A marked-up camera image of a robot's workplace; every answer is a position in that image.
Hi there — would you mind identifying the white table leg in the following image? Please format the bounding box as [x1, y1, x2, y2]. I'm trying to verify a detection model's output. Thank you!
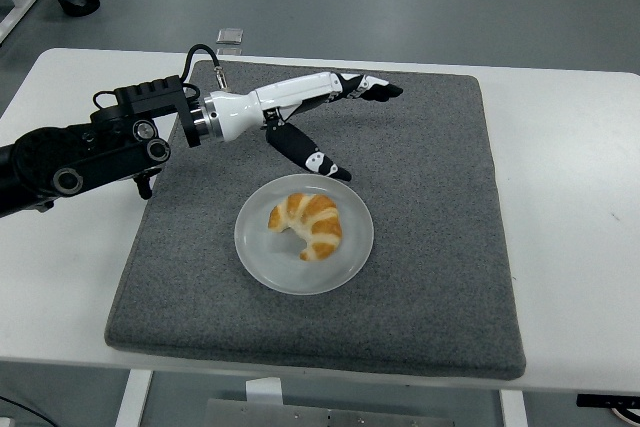
[114, 370, 154, 427]
[499, 389, 527, 427]

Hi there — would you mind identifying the thin cable on floor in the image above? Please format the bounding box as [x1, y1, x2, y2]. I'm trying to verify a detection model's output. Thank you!
[0, 395, 34, 418]

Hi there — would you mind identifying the pale grey round plate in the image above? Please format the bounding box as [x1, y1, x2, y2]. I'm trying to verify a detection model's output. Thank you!
[233, 174, 375, 297]

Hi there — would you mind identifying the grey felt mat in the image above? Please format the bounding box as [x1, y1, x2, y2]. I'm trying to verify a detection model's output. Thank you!
[103, 59, 527, 381]

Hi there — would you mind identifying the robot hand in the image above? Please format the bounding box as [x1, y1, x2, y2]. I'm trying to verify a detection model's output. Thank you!
[204, 71, 404, 182]

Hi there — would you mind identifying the croissant bread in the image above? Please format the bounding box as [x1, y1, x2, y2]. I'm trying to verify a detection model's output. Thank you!
[268, 191, 344, 262]

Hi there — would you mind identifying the black bar under table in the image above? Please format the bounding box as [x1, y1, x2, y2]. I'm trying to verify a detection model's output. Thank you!
[575, 393, 640, 409]

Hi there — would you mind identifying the white paper label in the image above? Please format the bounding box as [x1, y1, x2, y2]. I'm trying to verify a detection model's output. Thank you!
[244, 377, 285, 406]

